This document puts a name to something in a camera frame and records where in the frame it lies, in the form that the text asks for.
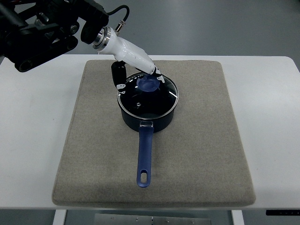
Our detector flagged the dark pot blue handle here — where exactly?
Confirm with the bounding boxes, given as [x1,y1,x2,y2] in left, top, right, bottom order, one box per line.
[118,97,178,188]

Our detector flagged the metal table crossbar plate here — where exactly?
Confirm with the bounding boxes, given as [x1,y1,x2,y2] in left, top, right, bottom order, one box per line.
[94,213,211,225]

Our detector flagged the white left table leg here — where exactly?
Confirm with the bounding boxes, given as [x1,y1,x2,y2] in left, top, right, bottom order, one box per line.
[52,210,67,225]

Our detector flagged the beige fabric mat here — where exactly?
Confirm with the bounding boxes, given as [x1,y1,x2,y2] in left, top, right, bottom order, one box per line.
[52,60,255,208]

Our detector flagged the glass lid blue knob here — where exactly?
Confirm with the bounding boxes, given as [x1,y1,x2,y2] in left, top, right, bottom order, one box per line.
[117,72,179,119]

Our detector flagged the black table control panel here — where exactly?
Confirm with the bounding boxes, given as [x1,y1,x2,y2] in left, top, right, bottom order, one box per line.
[266,210,300,216]

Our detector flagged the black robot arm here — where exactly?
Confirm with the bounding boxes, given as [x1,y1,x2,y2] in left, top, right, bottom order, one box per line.
[0,0,129,72]

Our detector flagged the white table leg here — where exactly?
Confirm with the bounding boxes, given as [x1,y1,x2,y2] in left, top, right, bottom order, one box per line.
[52,210,67,225]
[231,210,245,225]

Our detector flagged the white right table leg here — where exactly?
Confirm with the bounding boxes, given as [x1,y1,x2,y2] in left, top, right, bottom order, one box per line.
[231,210,245,225]

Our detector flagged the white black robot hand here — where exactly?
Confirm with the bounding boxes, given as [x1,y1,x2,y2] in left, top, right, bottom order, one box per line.
[93,27,165,92]

